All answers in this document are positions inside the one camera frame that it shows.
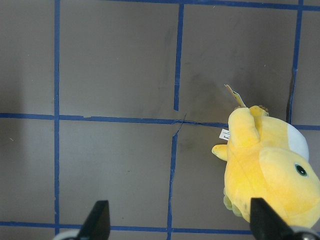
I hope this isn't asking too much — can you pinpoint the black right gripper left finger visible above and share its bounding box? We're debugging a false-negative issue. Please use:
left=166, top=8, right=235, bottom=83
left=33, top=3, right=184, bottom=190
left=77, top=200, right=110, bottom=240

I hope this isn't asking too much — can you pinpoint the yellow plush dinosaur toy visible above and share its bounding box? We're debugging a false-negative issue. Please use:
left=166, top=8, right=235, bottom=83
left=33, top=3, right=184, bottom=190
left=212, top=92, right=320, bottom=228

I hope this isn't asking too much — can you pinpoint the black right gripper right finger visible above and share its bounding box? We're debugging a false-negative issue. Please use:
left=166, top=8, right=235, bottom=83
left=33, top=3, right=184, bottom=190
left=250, top=198, right=297, bottom=240

